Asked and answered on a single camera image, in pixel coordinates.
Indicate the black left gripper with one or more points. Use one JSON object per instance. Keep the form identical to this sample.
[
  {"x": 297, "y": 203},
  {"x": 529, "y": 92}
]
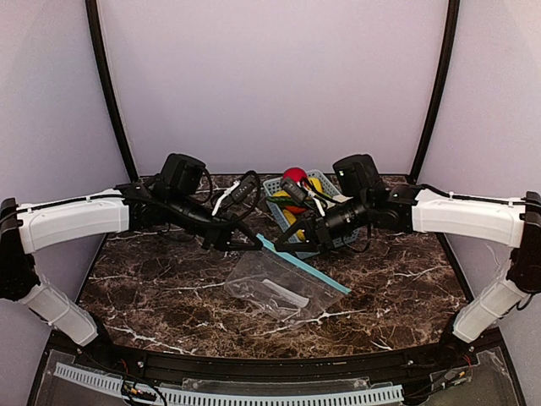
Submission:
[{"x": 217, "y": 236}]

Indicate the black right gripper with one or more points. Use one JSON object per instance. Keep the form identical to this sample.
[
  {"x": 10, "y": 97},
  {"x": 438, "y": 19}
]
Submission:
[{"x": 317, "y": 229}]

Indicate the clear zip top bag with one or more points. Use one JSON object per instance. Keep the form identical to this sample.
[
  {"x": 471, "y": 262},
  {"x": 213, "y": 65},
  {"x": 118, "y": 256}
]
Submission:
[{"x": 282, "y": 286}]

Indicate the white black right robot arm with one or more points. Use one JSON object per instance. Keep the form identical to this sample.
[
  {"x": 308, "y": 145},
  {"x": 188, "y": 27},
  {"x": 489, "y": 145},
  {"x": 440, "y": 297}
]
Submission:
[{"x": 410, "y": 208}]

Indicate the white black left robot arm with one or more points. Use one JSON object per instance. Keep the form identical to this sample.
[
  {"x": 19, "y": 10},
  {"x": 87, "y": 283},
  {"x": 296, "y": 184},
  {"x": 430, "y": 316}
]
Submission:
[{"x": 166, "y": 198}]

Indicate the light blue perforated basket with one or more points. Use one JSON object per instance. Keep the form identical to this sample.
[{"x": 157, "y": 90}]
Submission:
[{"x": 332, "y": 194}]

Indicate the yellow toy banana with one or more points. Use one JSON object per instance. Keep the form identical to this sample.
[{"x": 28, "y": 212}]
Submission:
[{"x": 291, "y": 219}]

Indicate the orange toy orange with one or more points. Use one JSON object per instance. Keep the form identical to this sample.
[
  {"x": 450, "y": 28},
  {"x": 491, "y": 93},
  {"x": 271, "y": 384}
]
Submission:
[{"x": 295, "y": 209}]

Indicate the green toy cucumber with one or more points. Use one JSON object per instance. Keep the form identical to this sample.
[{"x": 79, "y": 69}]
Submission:
[{"x": 281, "y": 201}]

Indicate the yellow toy lemon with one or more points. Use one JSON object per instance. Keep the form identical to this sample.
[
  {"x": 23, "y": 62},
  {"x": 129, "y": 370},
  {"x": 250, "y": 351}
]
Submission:
[{"x": 314, "y": 185}]

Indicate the red toy apple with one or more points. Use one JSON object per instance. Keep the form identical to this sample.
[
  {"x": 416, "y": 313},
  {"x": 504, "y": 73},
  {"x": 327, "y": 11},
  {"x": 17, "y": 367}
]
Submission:
[{"x": 296, "y": 174}]

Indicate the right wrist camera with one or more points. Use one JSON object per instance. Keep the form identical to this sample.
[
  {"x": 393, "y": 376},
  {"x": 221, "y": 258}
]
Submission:
[{"x": 302, "y": 196}]

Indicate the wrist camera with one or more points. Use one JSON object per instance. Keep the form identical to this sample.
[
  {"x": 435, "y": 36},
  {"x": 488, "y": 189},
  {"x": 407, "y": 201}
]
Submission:
[
  {"x": 302, "y": 196},
  {"x": 237, "y": 192}
]

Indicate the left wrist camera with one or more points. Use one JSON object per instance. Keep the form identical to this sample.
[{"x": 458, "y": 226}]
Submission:
[{"x": 237, "y": 192}]

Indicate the black front frame rail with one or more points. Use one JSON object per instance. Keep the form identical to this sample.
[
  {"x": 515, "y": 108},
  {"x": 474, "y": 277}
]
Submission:
[{"x": 411, "y": 366}]

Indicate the light blue slotted cable duct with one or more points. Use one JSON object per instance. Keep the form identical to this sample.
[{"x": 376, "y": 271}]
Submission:
[{"x": 206, "y": 392}]

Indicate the black right rear frame post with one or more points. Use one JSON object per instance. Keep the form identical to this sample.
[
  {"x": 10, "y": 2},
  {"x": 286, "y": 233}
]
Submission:
[{"x": 441, "y": 73}]

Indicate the black frame post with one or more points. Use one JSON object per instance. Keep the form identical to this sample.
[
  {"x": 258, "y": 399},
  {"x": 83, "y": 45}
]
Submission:
[
  {"x": 441, "y": 73},
  {"x": 99, "y": 50}
]

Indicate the black left rear frame post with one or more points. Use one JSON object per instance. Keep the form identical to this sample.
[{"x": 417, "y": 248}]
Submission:
[{"x": 99, "y": 50}]

